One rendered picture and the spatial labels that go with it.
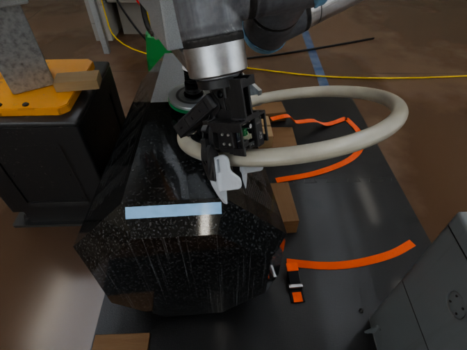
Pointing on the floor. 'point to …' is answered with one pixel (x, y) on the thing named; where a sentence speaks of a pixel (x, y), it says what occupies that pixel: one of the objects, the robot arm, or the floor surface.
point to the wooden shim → (121, 342)
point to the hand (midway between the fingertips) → (231, 189)
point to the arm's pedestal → (429, 298)
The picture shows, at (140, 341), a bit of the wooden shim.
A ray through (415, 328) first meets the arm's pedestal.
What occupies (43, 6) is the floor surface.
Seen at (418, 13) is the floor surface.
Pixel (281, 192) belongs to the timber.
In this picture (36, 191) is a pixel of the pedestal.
